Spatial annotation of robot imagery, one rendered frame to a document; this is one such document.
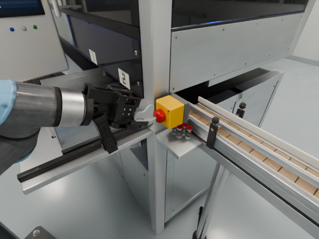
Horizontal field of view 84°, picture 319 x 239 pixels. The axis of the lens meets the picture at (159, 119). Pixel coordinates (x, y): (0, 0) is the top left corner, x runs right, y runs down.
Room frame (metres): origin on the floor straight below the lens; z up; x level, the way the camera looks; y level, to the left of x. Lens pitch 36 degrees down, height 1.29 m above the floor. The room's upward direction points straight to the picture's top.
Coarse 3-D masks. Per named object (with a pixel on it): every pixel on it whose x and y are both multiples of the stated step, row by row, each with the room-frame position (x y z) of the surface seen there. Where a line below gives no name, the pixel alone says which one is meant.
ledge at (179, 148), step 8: (160, 136) 0.46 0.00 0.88; (168, 136) 0.46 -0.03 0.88; (184, 136) 0.46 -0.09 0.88; (192, 136) 0.46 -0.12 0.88; (168, 144) 0.42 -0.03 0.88; (176, 144) 0.42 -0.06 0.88; (184, 144) 0.42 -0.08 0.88; (192, 144) 0.42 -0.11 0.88; (200, 144) 0.42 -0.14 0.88; (176, 152) 0.39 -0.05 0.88; (184, 152) 0.39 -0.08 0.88; (192, 152) 0.40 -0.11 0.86
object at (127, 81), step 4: (120, 72) 0.65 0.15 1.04; (124, 72) 0.62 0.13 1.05; (120, 76) 0.66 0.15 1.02; (128, 76) 0.60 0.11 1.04; (120, 80) 0.66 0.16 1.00; (124, 80) 0.63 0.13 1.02; (128, 80) 0.60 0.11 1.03; (124, 84) 0.63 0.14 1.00; (128, 84) 0.61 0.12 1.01; (128, 88) 0.61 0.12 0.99
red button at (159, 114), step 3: (156, 111) 0.42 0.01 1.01; (159, 111) 0.42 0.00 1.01; (162, 111) 0.42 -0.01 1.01; (153, 114) 0.43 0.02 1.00; (156, 114) 0.41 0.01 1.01; (159, 114) 0.41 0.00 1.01; (162, 114) 0.41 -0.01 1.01; (159, 117) 0.41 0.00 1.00; (162, 117) 0.41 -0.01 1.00; (165, 117) 0.41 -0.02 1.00; (156, 120) 0.41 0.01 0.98; (159, 120) 0.40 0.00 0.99; (162, 120) 0.41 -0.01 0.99
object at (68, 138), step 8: (56, 128) 0.50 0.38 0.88; (64, 128) 0.50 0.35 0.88; (72, 128) 0.50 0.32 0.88; (80, 128) 0.50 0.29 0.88; (88, 128) 0.50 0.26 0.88; (112, 128) 0.50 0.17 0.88; (56, 136) 0.42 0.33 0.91; (64, 136) 0.46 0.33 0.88; (72, 136) 0.46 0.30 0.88; (80, 136) 0.46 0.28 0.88; (88, 136) 0.46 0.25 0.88; (96, 136) 0.42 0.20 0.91; (64, 144) 0.42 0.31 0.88; (72, 144) 0.42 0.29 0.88; (80, 144) 0.39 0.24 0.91; (88, 144) 0.41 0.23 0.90; (64, 152) 0.36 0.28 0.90
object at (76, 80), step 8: (80, 72) 0.98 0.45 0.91; (88, 72) 1.00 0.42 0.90; (96, 72) 1.03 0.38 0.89; (40, 80) 0.86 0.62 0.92; (48, 80) 0.88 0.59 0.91; (56, 80) 0.90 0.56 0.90; (64, 80) 0.92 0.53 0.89; (72, 80) 0.93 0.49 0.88; (80, 80) 0.93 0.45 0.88; (88, 80) 0.93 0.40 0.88; (96, 80) 0.93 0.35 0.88; (104, 80) 0.93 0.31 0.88; (112, 80) 0.93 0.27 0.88; (72, 88) 0.83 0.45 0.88; (80, 88) 0.83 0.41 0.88
